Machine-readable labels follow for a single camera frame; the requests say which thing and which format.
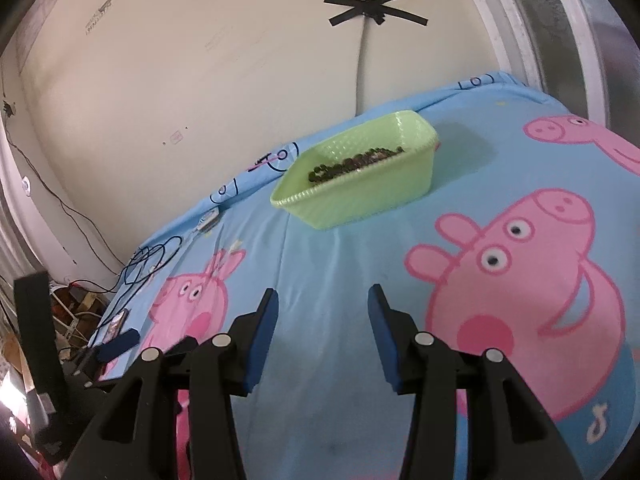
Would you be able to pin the blue cartoon pig blanket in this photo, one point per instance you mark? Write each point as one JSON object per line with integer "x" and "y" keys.
{"x": 325, "y": 260}

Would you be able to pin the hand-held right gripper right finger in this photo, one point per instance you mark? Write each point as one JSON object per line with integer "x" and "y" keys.
{"x": 385, "y": 340}

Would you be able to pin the black flat stand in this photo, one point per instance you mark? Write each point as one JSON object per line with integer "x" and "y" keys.
{"x": 37, "y": 330}

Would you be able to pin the black tape cross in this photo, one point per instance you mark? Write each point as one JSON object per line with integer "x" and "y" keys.
{"x": 372, "y": 7}

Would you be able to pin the blue power bank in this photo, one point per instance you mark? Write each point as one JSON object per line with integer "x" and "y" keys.
{"x": 119, "y": 345}

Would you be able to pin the black smartphone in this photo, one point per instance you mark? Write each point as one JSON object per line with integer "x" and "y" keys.
{"x": 116, "y": 325}

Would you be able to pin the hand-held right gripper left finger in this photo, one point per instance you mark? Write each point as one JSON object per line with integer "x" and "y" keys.
{"x": 262, "y": 340}

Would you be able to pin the green plastic basket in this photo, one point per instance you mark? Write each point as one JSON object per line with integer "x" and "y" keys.
{"x": 360, "y": 195}

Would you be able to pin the white window frame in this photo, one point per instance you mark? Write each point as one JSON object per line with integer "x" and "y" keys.
{"x": 500, "y": 25}

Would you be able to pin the small white device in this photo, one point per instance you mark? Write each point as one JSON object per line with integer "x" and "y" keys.
{"x": 207, "y": 220}

